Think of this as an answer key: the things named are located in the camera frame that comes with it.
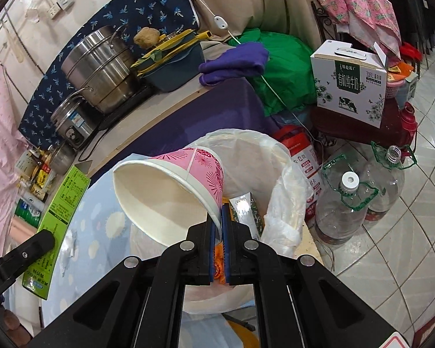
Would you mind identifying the dark purple table skirt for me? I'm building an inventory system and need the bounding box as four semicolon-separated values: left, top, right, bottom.
90;78;280;175

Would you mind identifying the black induction cooker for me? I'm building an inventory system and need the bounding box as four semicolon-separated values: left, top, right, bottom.
98;83;155;131

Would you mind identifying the black power cable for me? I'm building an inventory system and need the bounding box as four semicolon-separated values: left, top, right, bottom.
78;116;109;162

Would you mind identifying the red water bottle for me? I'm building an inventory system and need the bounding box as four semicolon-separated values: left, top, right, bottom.
400;101;418;153

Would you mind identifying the purple towel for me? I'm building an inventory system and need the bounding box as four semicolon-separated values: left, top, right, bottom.
198;41;269;87

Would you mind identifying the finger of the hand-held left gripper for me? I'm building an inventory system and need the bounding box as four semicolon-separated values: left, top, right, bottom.
0;230;57;291

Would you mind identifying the white cord with switch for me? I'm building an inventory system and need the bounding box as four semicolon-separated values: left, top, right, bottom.
168;0;325;153

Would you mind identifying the orange foam net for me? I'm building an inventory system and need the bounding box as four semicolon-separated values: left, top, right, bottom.
213;242;226;284

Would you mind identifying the navy floral cloth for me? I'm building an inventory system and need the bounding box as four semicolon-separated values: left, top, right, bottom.
18;0;200;149

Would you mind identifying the pink dotted cloth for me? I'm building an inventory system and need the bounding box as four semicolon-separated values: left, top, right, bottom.
0;56;31;262

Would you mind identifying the steel rice cooker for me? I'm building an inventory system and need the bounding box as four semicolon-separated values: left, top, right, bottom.
50;87;104;149

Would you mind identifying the white bin with plastic liner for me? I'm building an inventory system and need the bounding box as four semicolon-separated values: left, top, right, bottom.
130;128;312;314

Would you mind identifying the clear jug with white cap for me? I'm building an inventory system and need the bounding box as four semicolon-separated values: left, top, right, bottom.
313;154;379;245

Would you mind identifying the stainless steel steamer pot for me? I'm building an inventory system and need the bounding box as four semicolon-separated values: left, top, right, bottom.
61;25;143;114

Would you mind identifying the clear uncapped plastic jug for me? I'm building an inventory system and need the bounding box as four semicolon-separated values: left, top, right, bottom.
362;141;418;222

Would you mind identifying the person's left hand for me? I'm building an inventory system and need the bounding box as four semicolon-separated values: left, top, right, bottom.
0;310;35;339

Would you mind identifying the beige curtain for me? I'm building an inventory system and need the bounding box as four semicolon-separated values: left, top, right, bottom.
156;0;323;49

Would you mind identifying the pink paper cup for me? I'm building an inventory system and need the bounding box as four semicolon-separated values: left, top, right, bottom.
112;146;225;246

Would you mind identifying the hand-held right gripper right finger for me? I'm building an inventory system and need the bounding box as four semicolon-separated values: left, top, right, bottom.
221;205;416;348

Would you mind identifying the dark green drink carton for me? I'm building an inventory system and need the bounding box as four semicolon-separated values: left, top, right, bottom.
229;193;266;242

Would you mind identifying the red and white packet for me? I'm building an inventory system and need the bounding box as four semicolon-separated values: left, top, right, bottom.
273;125;325;225

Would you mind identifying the teal basin with yellow strainer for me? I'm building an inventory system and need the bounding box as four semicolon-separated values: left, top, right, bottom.
130;30;213;78

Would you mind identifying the dark teal plastic basin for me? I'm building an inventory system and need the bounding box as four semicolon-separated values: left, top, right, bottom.
143;41;206;92

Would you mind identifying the white milk carton box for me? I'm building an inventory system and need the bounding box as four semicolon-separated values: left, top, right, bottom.
309;41;388;129

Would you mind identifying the row of condiment bottles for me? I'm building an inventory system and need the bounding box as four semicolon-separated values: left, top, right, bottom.
14;147;59;229

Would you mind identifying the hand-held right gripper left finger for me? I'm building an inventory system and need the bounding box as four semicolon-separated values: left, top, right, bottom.
29;220;219;348

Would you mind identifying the brown lumpy ball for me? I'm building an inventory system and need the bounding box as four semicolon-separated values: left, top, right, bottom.
133;27;160;49

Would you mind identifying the small steel bowl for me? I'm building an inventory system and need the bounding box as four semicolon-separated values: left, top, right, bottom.
48;143;76;175

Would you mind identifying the light green drink carton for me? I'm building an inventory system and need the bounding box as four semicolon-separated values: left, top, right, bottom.
22;165;92;301

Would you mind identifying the pink printed garment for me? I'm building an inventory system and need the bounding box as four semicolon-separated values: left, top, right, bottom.
313;0;402;60

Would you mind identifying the dark red side table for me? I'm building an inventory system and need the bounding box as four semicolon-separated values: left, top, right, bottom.
309;96;414;149

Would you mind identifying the green plastic bag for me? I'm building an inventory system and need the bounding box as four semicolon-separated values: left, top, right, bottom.
228;29;318;117

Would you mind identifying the pink plastic basket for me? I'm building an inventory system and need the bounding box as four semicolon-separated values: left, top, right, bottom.
384;61;419;100

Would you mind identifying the dark iron rack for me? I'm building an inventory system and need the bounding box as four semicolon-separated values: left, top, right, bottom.
311;2;334;42

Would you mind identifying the white wall socket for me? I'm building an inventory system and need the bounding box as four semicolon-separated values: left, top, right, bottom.
48;0;75;19

